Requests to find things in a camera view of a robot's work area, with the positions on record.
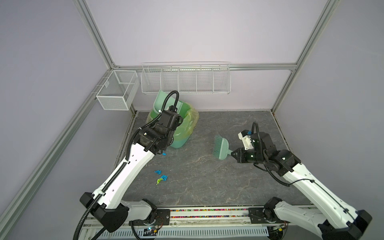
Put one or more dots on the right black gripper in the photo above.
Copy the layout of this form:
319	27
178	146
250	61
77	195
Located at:
240	157

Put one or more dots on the mint green hand brush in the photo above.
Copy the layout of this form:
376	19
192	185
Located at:
221	148

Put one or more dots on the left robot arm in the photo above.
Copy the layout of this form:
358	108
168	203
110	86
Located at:
106	202

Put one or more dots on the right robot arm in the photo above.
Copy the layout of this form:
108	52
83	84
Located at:
336	219

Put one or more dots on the blue green scraps front left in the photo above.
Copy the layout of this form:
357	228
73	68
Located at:
161	176

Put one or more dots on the green trash bin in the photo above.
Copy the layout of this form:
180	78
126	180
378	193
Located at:
184	131

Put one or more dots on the yellow-green plastic bin liner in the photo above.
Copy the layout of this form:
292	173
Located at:
154	113

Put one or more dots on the small white mesh basket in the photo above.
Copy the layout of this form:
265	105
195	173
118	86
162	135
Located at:
118	91

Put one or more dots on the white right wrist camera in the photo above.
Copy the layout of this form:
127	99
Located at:
245	137

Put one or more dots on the long white wire basket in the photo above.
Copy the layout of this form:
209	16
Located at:
188	78

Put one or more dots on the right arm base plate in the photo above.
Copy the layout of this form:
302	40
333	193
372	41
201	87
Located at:
264	216

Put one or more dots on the aluminium frame profiles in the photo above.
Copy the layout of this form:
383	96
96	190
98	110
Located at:
23	198

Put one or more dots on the white vented cable duct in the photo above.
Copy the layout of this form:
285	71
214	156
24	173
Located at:
204	233

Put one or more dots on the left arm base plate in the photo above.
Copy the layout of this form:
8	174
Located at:
158	217

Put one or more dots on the aluminium front rail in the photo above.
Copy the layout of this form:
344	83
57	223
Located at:
237	216

